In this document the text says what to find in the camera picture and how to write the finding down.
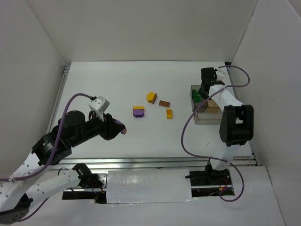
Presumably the brown flat lego plate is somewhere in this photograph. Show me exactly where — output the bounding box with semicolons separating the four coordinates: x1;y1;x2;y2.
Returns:
151;93;157;104

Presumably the green curved lego brick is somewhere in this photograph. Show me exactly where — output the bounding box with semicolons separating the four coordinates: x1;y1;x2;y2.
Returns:
191;89;198;97

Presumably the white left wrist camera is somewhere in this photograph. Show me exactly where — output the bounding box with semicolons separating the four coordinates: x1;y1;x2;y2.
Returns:
89;96;110;121

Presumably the yellow curved lego brick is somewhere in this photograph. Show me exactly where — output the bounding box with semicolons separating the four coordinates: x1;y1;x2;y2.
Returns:
166;109;173;119

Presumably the brown flat lego brick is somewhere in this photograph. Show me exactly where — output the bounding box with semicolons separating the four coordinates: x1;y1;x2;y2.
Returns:
159;100;170;108

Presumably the purple round lego brick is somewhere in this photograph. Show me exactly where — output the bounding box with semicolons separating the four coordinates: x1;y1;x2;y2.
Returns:
133;109;144;118

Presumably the white foil board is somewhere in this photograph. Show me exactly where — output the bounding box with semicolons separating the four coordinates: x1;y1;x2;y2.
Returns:
106;169;193;204

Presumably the green lego brick in bin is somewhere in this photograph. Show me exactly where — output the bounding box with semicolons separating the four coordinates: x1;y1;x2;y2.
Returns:
192;95;201;103

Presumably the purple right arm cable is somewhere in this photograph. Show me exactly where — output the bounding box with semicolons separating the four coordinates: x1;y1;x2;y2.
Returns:
182;65;251;203

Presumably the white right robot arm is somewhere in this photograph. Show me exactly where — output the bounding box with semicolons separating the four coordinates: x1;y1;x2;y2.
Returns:
199;67;254;171

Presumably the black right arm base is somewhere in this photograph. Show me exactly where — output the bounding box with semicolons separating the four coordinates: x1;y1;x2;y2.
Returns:
185;165;232;186

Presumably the yellow rectangular lego brick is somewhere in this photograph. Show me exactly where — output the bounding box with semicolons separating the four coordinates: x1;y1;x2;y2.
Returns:
133;106;144;110

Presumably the yellow round lego brick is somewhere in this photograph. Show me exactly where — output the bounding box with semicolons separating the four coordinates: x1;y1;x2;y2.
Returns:
146;92;154;103

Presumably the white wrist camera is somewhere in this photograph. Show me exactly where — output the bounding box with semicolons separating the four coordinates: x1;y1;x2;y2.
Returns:
215;68;227;81
89;96;110;121

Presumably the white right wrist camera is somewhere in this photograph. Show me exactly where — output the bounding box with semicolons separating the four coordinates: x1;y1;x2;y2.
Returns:
215;68;227;81

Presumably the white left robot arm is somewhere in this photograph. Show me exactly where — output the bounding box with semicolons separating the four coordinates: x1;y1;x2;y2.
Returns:
0;111;127;225

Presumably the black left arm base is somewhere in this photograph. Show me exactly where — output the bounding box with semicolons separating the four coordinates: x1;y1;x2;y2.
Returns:
69;163;107;189

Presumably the clear transparent bin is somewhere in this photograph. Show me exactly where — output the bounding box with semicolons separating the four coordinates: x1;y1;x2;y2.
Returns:
194;86;236;125

